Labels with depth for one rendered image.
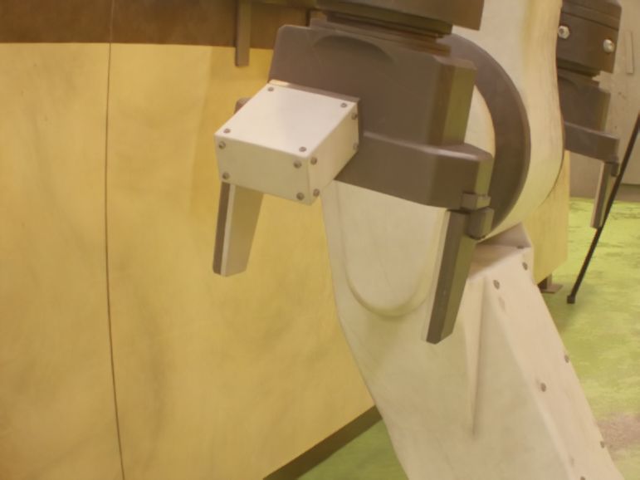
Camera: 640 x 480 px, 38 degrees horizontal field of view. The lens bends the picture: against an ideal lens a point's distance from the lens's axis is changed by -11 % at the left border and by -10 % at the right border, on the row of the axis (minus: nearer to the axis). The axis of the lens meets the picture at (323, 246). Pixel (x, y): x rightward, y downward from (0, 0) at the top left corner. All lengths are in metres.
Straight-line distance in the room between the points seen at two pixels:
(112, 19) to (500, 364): 0.62
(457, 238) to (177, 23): 0.79
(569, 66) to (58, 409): 0.62
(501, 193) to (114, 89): 0.58
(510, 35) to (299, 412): 1.02
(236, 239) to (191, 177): 0.73
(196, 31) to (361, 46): 0.80
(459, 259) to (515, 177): 0.17
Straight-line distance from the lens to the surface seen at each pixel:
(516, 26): 0.61
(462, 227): 0.43
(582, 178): 6.78
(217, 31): 1.26
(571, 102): 0.85
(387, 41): 0.42
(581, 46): 0.83
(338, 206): 0.60
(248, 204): 0.49
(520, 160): 0.59
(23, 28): 0.95
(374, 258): 0.59
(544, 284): 3.37
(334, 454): 1.82
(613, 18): 0.85
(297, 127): 0.40
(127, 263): 1.11
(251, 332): 1.37
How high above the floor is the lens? 0.64
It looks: 9 degrees down
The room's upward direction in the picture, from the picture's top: straight up
